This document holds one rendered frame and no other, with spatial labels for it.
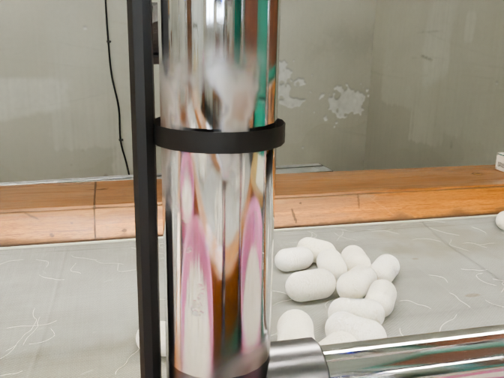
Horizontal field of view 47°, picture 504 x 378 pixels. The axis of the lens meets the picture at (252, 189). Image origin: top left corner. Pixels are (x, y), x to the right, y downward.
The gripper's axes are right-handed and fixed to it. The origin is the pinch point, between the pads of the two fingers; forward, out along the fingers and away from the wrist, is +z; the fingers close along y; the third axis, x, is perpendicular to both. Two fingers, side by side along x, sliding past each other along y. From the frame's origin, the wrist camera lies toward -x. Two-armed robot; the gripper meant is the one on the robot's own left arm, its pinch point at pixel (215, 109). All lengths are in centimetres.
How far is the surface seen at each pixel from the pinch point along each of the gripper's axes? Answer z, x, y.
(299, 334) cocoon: 21.3, -5.6, 1.1
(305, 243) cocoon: 11.0, 3.6, 6.2
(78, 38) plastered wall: -146, 123, -18
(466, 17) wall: -114, 82, 115
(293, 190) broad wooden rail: 1.3, 10.8, 9.0
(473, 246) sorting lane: 11.6, 5.3, 21.9
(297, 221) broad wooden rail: 5.4, 9.9, 8.3
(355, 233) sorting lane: 7.8, 8.5, 13.0
